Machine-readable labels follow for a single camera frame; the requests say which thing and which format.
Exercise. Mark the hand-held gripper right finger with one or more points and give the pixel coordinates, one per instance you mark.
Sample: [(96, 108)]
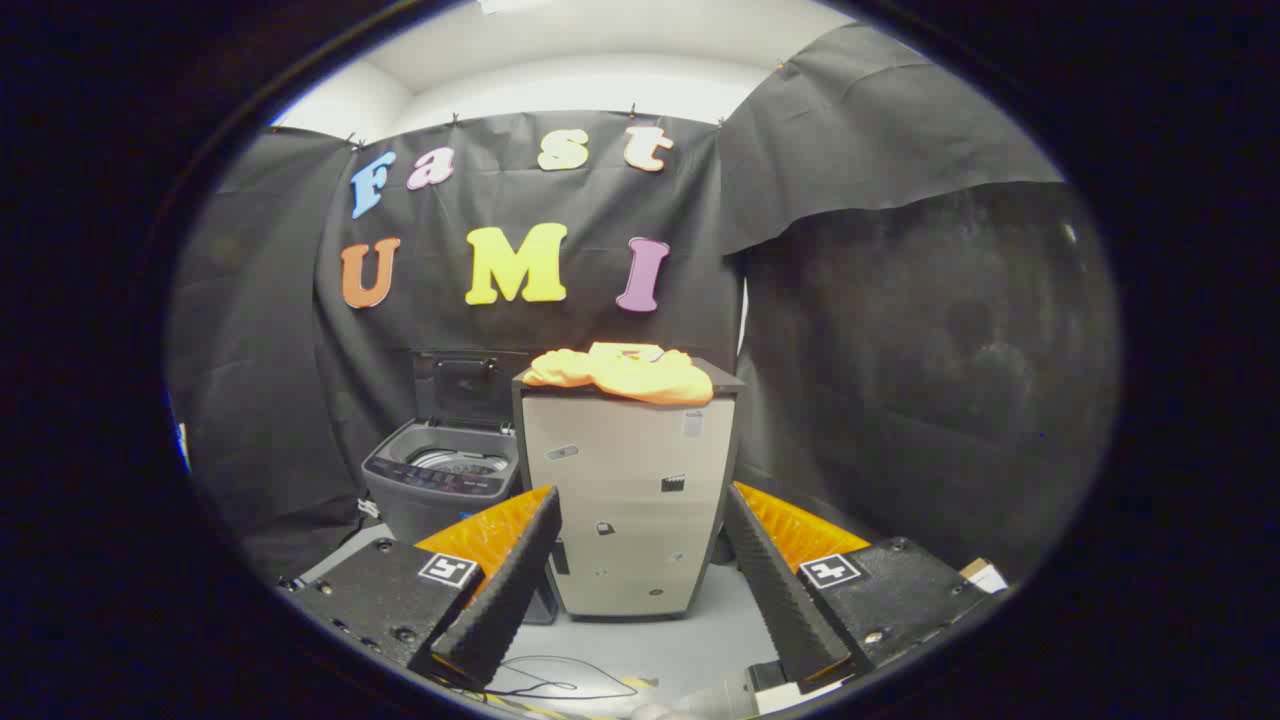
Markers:
[(775, 590)]

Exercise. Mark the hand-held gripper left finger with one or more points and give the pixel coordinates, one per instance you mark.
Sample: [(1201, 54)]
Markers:
[(510, 590)]

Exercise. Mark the grey washing machine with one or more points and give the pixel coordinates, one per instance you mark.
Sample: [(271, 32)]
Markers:
[(440, 500)]

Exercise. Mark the orange polo shirt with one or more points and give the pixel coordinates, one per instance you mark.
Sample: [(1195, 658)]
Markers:
[(640, 375)]

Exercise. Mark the beige cabinet with dark top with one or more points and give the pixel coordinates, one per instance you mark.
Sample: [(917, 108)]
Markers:
[(630, 500)]

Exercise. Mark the small cardboard piece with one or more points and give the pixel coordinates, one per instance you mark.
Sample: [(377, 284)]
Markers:
[(985, 575)]

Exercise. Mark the black backdrop cloth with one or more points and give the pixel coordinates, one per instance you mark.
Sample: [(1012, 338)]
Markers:
[(600, 330)]

